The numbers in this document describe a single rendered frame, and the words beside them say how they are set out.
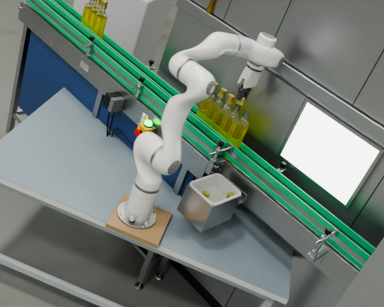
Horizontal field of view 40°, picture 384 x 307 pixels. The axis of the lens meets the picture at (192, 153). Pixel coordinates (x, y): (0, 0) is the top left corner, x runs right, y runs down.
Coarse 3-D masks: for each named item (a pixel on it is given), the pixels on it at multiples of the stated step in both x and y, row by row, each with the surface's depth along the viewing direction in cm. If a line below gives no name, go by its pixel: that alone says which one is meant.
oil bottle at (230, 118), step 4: (228, 116) 256; (232, 116) 254; (236, 116) 255; (224, 120) 258; (228, 120) 256; (232, 120) 254; (224, 124) 258; (228, 124) 257; (232, 124) 255; (224, 128) 259; (228, 128) 257; (220, 132) 261; (224, 132) 259; (228, 132) 258; (224, 136) 260; (228, 136) 260
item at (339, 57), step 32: (192, 0) 281; (224, 0) 266; (256, 0) 253; (288, 0) 242; (320, 0) 231; (352, 0) 221; (192, 32) 285; (256, 32) 257; (288, 32) 245; (320, 32) 234; (352, 32) 224; (160, 64) 306; (224, 64) 274; (288, 64) 248; (320, 64) 237; (352, 64) 227; (320, 96) 238; (352, 96) 229; (320, 192) 250; (352, 224) 242
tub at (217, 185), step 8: (208, 176) 250; (216, 176) 254; (192, 184) 240; (200, 184) 247; (208, 184) 253; (216, 184) 256; (224, 184) 253; (232, 184) 251; (200, 192) 236; (216, 192) 253; (224, 192) 253; (240, 192) 247; (208, 200) 233; (216, 200) 248; (224, 200) 238
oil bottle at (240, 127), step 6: (240, 120) 253; (234, 126) 255; (240, 126) 252; (246, 126) 254; (234, 132) 256; (240, 132) 253; (228, 138) 259; (234, 138) 256; (240, 138) 257; (234, 144) 257; (240, 144) 261
